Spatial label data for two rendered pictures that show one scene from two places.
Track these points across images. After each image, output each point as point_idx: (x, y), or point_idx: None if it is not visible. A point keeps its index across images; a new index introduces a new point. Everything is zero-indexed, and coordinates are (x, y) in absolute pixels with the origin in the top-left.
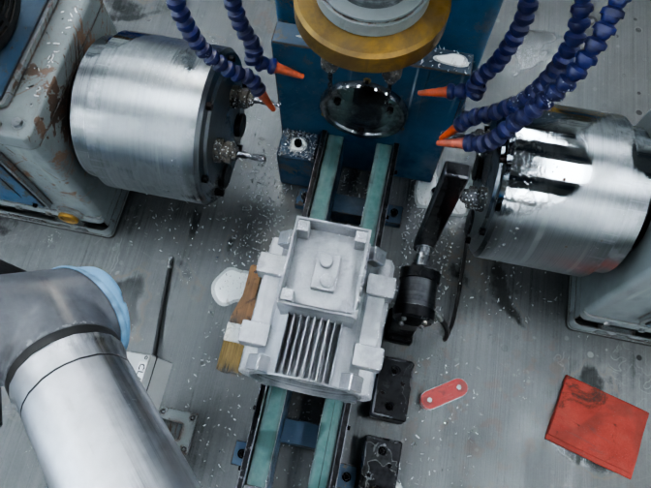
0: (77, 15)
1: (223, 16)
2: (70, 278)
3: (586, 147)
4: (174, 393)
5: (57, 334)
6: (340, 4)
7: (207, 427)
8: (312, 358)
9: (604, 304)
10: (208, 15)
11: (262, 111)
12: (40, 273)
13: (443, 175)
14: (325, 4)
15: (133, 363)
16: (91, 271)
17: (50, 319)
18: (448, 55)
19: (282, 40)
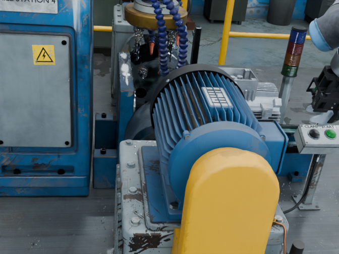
0: (153, 140)
1: (9, 243)
2: (320, 17)
3: (155, 33)
4: (289, 206)
5: (338, 3)
6: (174, 4)
7: (294, 192)
8: (267, 84)
9: None
10: (7, 253)
11: (98, 206)
12: (325, 18)
13: (201, 30)
14: (174, 7)
15: (306, 131)
16: (313, 22)
17: (336, 6)
18: (122, 56)
19: (132, 88)
